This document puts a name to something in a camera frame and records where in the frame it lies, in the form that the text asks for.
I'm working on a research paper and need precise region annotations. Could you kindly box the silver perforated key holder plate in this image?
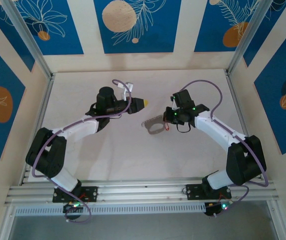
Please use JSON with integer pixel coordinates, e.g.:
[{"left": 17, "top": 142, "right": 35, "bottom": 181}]
[{"left": 141, "top": 114, "right": 167, "bottom": 136}]

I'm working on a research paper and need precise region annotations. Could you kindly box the white slotted cable duct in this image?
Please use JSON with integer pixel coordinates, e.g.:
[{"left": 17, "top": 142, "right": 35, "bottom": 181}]
[{"left": 14, "top": 201, "right": 207, "bottom": 217}]

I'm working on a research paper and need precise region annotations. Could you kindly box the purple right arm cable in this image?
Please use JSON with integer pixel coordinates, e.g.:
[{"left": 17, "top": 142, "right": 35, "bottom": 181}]
[{"left": 178, "top": 79, "right": 269, "bottom": 187}]

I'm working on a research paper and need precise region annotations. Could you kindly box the controller board green LED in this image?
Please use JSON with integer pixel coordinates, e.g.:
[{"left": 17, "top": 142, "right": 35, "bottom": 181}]
[
  {"left": 62, "top": 201, "right": 84, "bottom": 214},
  {"left": 204, "top": 199, "right": 234, "bottom": 218}
]

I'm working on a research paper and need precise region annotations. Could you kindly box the aluminium table side rail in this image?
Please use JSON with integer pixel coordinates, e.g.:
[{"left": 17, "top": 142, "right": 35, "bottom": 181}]
[
  {"left": 225, "top": 71, "right": 266, "bottom": 181},
  {"left": 19, "top": 74, "right": 55, "bottom": 186}
]

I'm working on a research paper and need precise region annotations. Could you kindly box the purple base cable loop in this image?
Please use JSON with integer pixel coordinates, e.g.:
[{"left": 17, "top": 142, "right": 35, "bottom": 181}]
[{"left": 64, "top": 194, "right": 93, "bottom": 224}]

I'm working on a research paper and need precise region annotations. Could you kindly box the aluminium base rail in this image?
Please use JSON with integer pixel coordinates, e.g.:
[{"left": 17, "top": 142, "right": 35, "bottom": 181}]
[{"left": 4, "top": 177, "right": 279, "bottom": 206}]

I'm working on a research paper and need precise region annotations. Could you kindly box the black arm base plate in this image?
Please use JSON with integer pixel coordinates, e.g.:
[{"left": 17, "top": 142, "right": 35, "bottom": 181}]
[
  {"left": 185, "top": 183, "right": 233, "bottom": 201},
  {"left": 52, "top": 185, "right": 99, "bottom": 203}
]

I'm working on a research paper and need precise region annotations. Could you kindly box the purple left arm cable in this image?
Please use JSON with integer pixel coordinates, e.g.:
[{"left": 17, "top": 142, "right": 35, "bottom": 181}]
[{"left": 31, "top": 78, "right": 133, "bottom": 179}]

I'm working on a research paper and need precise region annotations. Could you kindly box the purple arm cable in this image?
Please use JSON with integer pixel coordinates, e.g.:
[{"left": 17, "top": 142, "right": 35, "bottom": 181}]
[
  {"left": 178, "top": 79, "right": 269, "bottom": 187},
  {"left": 31, "top": 78, "right": 133, "bottom": 179}
]

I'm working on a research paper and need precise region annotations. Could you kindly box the aluminium frame post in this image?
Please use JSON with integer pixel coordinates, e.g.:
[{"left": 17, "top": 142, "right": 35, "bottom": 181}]
[
  {"left": 226, "top": 0, "right": 276, "bottom": 76},
  {"left": 1, "top": 0, "right": 55, "bottom": 80}
]

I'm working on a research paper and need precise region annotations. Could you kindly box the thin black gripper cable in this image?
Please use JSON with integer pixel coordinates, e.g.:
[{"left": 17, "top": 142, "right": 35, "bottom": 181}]
[{"left": 176, "top": 121, "right": 193, "bottom": 134}]

